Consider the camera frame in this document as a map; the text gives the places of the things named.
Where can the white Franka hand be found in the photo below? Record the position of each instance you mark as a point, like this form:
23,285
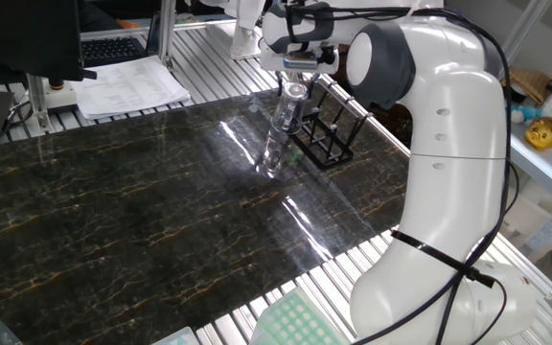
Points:
271,64

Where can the clear glass jar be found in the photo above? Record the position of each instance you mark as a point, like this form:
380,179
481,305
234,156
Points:
281,131

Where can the white Franka Panda arm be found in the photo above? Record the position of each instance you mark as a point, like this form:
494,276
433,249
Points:
453,191

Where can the aluminium profile bar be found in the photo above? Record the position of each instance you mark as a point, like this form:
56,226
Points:
39,105
167,33
520,28

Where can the white paper stack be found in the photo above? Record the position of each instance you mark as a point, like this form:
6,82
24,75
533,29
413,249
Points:
127,86

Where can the black keyboard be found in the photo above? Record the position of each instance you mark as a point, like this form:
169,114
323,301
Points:
110,50

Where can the black marble pattern mat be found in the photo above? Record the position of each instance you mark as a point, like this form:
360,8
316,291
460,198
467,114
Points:
113,215

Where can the small blue toy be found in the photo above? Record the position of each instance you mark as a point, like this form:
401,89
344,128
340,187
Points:
527,114

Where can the brown woven basket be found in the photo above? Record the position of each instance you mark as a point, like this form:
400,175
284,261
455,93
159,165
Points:
530,86

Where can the green pipette tip box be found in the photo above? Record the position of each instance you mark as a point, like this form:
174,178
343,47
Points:
295,326

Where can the golden piggy bank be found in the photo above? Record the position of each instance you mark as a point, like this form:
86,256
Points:
544,134

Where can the grey metal shelf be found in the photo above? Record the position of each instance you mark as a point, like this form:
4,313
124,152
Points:
544,167

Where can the white foam block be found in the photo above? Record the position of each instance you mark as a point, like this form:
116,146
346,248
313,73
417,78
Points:
530,215

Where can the blue pipette tip box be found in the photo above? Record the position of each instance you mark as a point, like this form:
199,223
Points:
177,338

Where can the black monitor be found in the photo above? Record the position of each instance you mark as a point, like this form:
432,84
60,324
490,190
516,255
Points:
17,38

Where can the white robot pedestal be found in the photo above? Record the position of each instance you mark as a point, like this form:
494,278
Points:
245,29

